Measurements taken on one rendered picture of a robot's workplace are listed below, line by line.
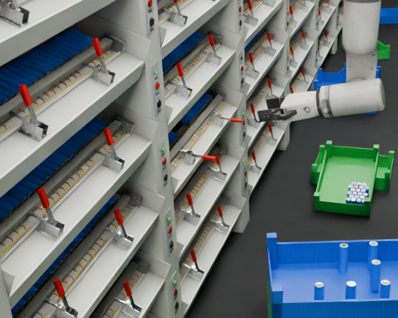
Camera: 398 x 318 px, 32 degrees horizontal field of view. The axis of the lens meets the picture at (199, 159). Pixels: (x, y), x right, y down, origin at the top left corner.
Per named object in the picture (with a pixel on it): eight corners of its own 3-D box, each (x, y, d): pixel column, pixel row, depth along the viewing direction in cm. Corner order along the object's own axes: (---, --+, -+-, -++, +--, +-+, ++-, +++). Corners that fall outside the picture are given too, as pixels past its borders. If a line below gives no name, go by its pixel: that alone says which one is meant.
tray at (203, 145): (233, 118, 232) (243, 94, 227) (168, 208, 181) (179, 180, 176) (179, 93, 234) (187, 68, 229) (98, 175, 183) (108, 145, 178)
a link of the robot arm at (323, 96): (332, 122, 184) (321, 123, 185) (337, 109, 191) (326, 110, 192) (326, 92, 181) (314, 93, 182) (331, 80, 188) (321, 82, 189)
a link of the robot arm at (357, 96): (333, 79, 189) (326, 90, 181) (383, 72, 184) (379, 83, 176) (338, 109, 192) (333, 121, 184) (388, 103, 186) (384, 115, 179)
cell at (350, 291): (357, 286, 129) (355, 315, 132) (355, 280, 130) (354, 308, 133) (347, 286, 129) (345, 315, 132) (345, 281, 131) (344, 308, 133)
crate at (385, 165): (393, 168, 288) (394, 150, 285) (388, 191, 271) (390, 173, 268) (319, 161, 298) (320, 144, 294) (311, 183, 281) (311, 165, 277)
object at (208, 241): (237, 219, 249) (251, 188, 241) (178, 327, 197) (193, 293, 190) (186, 194, 251) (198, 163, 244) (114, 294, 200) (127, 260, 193)
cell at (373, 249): (375, 266, 145) (377, 240, 142) (377, 271, 143) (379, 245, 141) (366, 267, 145) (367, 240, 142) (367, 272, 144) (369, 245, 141)
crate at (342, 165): (369, 216, 256) (369, 201, 250) (314, 210, 262) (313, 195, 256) (379, 159, 276) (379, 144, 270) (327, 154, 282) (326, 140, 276)
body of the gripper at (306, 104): (324, 122, 184) (282, 127, 188) (330, 107, 192) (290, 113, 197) (318, 95, 181) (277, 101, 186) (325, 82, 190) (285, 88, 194)
